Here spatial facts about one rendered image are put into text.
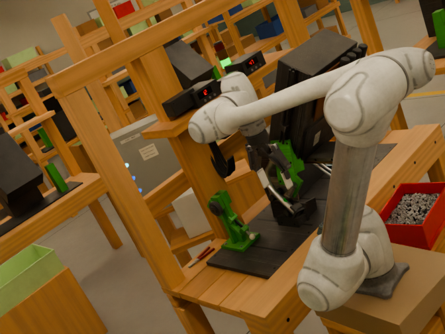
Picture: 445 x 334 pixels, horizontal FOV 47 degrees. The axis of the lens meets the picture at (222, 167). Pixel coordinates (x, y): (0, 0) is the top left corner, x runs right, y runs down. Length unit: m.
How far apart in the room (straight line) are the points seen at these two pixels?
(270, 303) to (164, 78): 1.08
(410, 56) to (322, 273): 0.63
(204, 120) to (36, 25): 11.19
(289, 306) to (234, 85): 0.86
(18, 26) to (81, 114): 10.42
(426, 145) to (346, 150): 1.53
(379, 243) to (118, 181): 1.09
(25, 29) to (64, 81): 10.44
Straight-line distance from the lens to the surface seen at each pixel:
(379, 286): 1.76
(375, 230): 1.67
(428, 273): 1.82
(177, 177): 2.45
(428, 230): 2.11
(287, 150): 2.30
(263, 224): 2.50
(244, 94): 1.66
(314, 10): 8.82
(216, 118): 1.54
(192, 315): 2.49
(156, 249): 2.31
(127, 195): 2.21
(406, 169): 2.61
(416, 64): 1.30
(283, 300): 1.98
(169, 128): 2.20
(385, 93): 1.19
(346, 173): 1.30
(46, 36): 12.66
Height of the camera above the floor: 2.03
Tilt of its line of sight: 19 degrees down
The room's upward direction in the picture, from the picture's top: 25 degrees counter-clockwise
